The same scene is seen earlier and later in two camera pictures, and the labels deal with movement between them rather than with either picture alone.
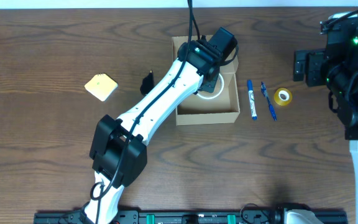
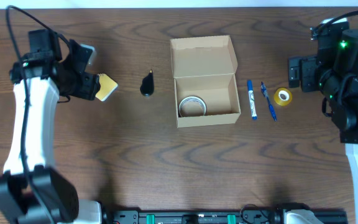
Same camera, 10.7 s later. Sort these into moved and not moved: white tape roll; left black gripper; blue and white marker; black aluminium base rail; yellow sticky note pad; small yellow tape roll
Moved: left black gripper; white tape roll
Not moved: black aluminium base rail; yellow sticky note pad; small yellow tape roll; blue and white marker
